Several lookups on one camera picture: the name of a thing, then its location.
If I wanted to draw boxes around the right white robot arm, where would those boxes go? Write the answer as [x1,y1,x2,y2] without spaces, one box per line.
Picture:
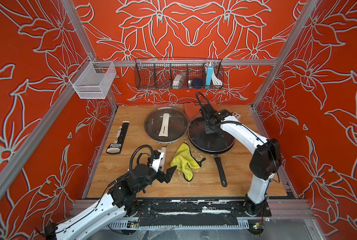
[188,92,282,217]

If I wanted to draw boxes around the yellow microfiber cloth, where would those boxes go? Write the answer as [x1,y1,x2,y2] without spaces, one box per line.
[170,143,206,182]

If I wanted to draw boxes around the white box with dots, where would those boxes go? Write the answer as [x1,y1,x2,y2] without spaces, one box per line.
[232,112,241,119]

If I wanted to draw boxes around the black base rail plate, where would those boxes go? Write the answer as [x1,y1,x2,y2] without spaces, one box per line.
[125,198,272,227]

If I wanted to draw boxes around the black frying pan with lid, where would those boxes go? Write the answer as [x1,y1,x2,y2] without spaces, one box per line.
[188,114,236,188]

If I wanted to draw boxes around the white cable in basket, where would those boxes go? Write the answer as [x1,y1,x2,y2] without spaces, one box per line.
[212,70,224,88]

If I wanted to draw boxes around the dark blue round object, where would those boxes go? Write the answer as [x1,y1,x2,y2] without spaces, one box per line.
[191,78,204,89]

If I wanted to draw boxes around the glass lid with white handle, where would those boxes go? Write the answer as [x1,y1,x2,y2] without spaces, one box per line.
[144,107,189,144]

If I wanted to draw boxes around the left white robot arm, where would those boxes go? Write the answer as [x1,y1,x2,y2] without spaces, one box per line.
[42,145,177,240]

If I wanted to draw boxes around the red plastic tool case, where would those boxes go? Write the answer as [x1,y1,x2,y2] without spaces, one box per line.
[184,101,220,120]

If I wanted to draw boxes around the white packet in basket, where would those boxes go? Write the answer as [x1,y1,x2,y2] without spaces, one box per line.
[172,72,186,90]

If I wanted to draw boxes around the black wire wall basket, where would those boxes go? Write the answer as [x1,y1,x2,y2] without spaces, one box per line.
[134,57,225,90]

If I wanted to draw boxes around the blue white bottle in basket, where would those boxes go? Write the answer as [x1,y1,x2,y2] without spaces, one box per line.
[205,63,214,89]

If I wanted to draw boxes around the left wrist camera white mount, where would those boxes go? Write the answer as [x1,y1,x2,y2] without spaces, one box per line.
[148,148,166,172]

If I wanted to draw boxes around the clear plastic wall bin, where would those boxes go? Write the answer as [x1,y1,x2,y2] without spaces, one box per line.
[70,62,116,100]

